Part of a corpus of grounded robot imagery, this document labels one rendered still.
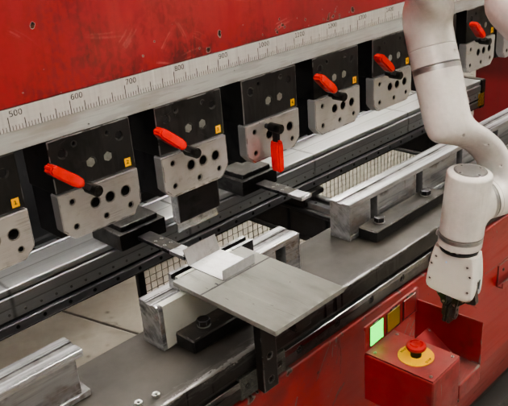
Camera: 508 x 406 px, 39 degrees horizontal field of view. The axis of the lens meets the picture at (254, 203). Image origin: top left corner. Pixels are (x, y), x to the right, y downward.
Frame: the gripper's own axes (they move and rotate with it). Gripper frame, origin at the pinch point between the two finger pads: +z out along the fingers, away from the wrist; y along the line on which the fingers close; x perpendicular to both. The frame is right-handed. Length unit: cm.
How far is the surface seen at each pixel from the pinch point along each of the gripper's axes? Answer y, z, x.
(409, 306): -9.7, 3.9, 0.8
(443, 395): 6.2, 11.2, -11.0
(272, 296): -16.3, -14.5, -36.2
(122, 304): -171, 99, 37
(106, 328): -161, 98, 22
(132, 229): -55, -13, -36
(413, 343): -2.0, 3.4, -10.2
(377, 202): -31.6, -6.6, 19.7
